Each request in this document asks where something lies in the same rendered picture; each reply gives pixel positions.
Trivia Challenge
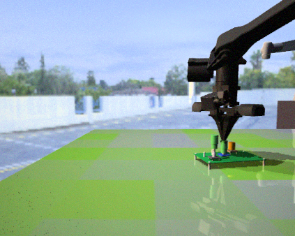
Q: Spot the green circuit board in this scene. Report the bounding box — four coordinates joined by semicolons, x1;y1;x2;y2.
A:
194;135;267;170

